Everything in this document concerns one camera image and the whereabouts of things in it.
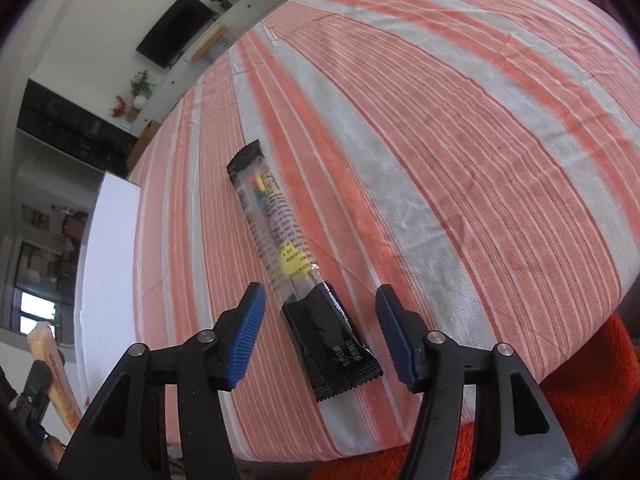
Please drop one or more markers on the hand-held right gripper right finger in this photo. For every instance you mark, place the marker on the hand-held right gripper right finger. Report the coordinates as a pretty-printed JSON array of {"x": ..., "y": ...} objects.
[{"x": 400, "y": 345}]

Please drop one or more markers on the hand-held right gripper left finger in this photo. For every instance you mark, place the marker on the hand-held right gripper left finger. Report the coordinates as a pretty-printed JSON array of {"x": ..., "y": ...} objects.
[{"x": 245, "y": 340}]

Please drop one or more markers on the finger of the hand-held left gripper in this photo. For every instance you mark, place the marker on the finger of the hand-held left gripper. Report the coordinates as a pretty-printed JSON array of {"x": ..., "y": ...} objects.
[{"x": 37, "y": 382}]

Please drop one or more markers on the pale yellow snack bar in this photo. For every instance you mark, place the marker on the pale yellow snack bar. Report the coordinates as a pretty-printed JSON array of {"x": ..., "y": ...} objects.
[{"x": 42, "y": 342}]

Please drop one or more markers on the black and clear stick packet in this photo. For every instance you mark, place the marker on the black and clear stick packet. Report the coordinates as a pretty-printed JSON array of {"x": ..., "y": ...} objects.
[{"x": 325, "y": 330}]

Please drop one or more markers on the white cardboard box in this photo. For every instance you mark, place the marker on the white cardboard box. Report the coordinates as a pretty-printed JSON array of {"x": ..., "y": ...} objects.
[{"x": 107, "y": 285}]

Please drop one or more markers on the balcony glass door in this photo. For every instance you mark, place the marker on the balcony glass door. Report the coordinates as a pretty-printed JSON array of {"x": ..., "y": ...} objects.
[{"x": 35, "y": 305}]

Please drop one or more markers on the orange fluffy cushion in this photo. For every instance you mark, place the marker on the orange fluffy cushion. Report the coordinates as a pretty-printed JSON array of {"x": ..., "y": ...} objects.
[{"x": 590, "y": 400}]

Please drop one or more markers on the black glass display cabinet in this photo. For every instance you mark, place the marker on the black glass display cabinet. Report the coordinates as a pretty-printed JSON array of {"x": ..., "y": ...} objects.
[{"x": 70, "y": 125}]

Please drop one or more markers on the round white vase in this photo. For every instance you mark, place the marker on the round white vase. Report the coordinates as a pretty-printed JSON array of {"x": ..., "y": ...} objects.
[{"x": 139, "y": 102}]

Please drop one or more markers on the red flowers in vase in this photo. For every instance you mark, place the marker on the red flowers in vase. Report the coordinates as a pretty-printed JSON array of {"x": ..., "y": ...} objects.
[{"x": 120, "y": 106}]

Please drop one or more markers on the green flowering plant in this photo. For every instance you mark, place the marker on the green flowering plant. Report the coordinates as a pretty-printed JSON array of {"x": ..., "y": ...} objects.
[{"x": 141, "y": 82}]

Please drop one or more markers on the wooden bench with hairpin legs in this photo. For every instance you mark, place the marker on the wooden bench with hairpin legs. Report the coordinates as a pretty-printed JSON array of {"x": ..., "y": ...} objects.
[{"x": 212, "y": 42}]

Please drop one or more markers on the black flat television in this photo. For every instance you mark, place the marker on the black flat television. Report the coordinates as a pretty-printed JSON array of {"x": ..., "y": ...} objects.
[{"x": 175, "y": 30}]

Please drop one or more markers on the white television cabinet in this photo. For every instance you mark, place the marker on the white television cabinet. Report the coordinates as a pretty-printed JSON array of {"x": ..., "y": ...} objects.
[{"x": 250, "y": 7}]

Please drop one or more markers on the small potted plant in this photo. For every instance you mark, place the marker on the small potted plant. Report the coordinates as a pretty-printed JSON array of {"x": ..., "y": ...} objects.
[{"x": 220, "y": 0}]

